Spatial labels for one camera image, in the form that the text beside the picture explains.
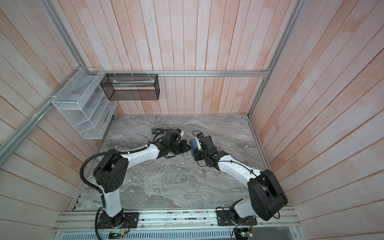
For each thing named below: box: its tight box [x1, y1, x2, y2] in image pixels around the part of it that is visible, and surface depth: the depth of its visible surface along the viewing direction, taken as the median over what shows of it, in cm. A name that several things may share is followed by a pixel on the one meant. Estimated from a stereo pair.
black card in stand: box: [151, 128, 165, 135], surface depth 103 cm
